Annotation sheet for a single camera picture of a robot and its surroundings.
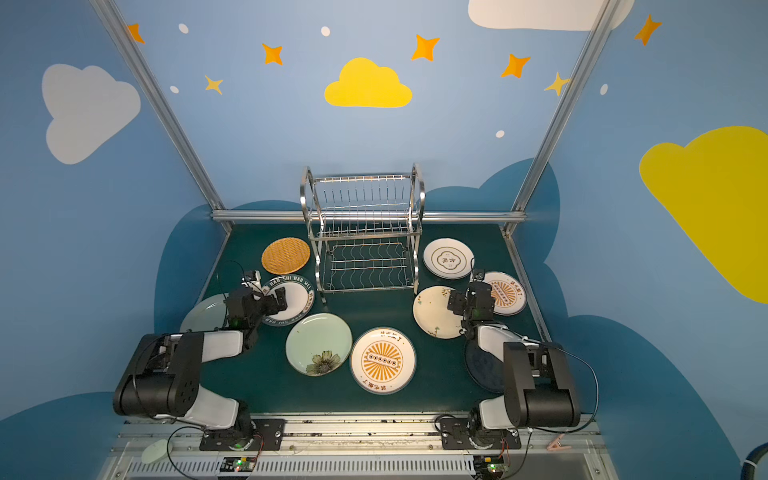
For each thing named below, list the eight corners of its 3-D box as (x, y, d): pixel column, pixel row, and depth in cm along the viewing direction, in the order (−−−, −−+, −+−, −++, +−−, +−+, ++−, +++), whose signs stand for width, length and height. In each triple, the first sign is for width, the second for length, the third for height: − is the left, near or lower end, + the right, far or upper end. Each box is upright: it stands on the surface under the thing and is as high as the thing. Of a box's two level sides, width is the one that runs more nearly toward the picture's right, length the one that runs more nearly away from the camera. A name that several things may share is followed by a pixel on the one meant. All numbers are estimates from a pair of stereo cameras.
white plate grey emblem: (425, 279, 108) (426, 276, 107) (421, 241, 120) (422, 238, 118) (476, 279, 108) (477, 276, 107) (467, 242, 120) (468, 238, 118)
